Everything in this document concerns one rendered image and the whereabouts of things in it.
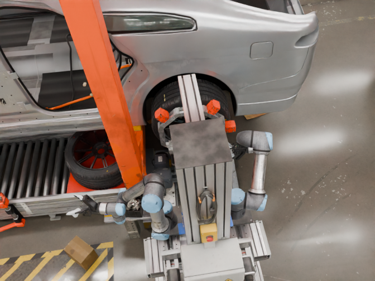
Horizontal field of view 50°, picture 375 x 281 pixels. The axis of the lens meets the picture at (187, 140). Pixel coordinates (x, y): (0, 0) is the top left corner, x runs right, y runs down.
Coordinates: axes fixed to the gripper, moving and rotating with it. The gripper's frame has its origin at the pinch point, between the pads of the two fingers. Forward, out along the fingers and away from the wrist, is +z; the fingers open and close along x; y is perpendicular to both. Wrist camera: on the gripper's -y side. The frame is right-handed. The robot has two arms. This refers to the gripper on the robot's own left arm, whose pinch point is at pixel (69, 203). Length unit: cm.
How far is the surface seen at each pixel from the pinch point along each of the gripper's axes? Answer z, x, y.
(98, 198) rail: 17, 65, 82
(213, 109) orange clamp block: -84, 95, -2
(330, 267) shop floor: -187, 37, 120
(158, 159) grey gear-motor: -32, 102, 67
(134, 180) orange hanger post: -23, 59, 47
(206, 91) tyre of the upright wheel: -77, 112, -6
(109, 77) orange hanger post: -27, 45, -66
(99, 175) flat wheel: 15, 76, 63
